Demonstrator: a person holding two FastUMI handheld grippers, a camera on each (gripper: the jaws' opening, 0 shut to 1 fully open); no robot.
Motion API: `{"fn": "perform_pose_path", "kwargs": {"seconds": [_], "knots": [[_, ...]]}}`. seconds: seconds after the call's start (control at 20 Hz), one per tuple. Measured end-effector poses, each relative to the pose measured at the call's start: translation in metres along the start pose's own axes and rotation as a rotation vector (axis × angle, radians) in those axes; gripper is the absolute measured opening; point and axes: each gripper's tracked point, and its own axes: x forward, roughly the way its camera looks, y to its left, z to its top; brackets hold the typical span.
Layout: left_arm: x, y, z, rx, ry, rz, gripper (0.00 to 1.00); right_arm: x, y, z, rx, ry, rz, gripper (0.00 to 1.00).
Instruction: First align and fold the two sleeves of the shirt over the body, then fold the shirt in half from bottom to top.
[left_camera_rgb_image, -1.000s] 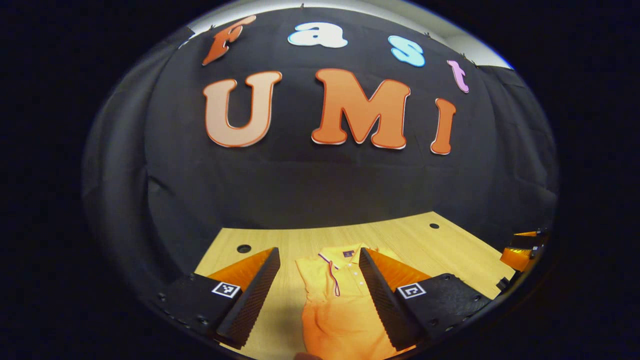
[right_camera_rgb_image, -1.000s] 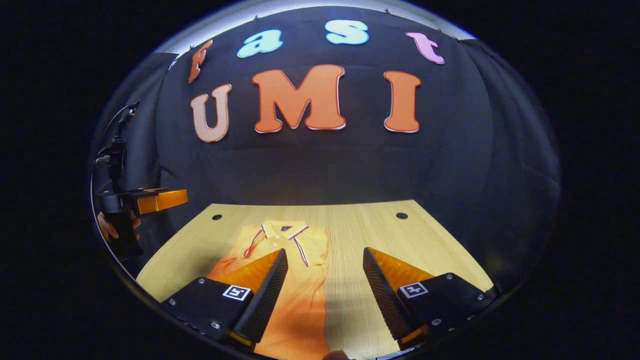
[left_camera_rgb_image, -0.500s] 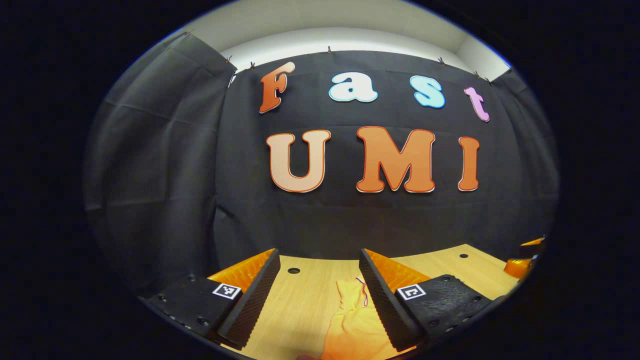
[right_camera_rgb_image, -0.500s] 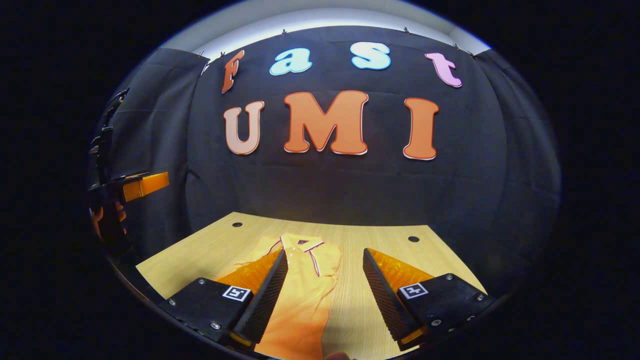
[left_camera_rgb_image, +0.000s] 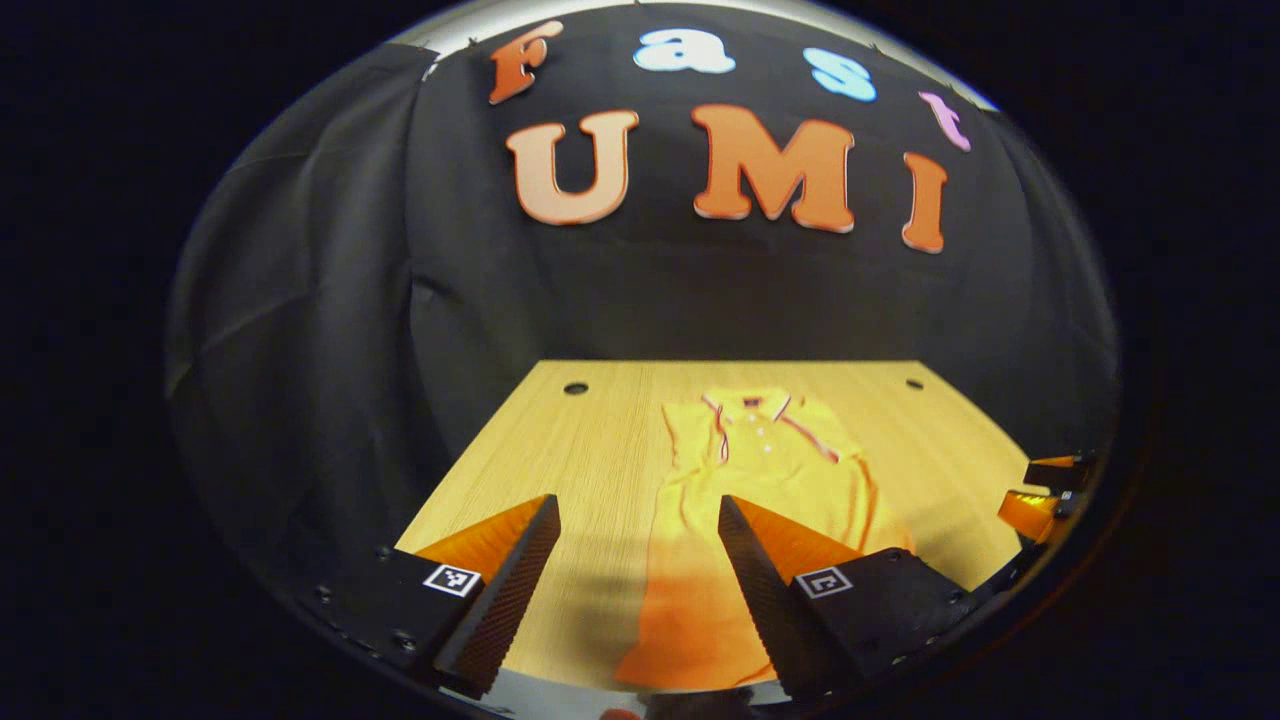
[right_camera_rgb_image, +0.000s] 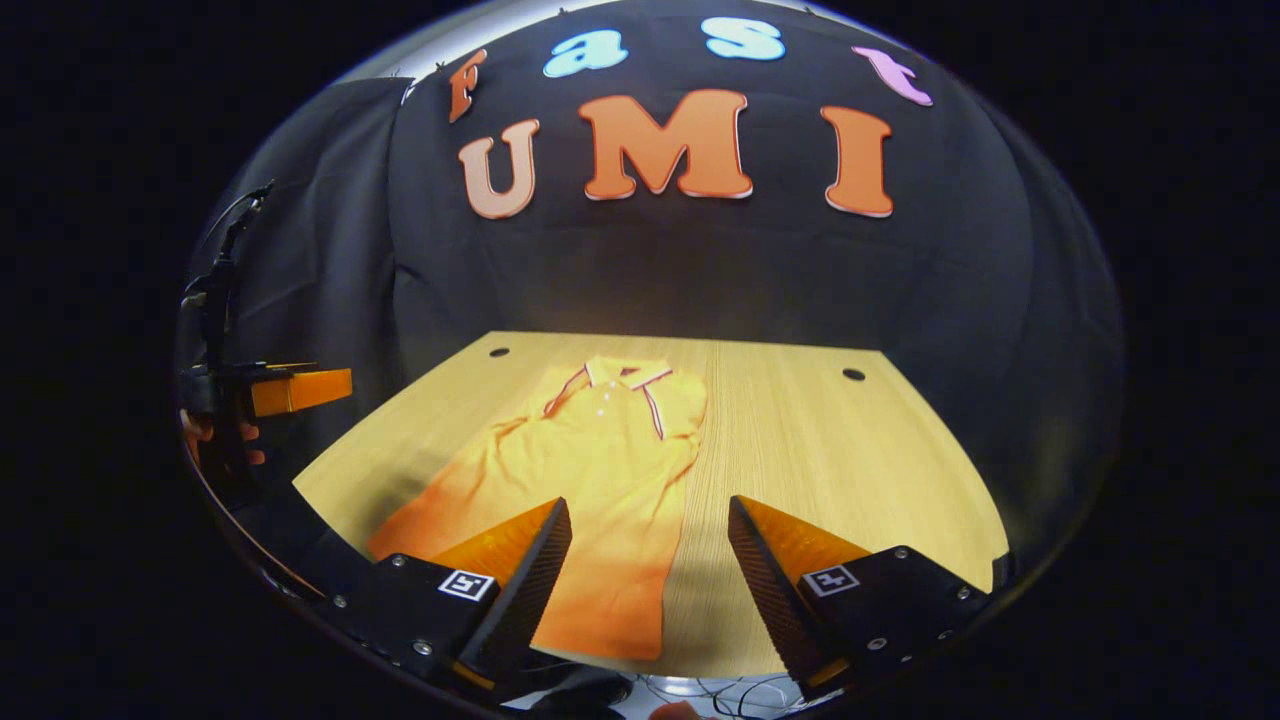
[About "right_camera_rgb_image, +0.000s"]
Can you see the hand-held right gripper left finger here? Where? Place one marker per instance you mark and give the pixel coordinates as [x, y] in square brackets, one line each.
[525, 590]

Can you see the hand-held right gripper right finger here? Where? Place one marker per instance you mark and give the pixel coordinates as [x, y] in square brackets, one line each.
[775, 600]

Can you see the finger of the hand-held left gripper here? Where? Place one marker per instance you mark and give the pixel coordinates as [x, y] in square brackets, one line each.
[300, 392]

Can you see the orange polo T-shirt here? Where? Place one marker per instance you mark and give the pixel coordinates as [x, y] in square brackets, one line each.
[610, 470]

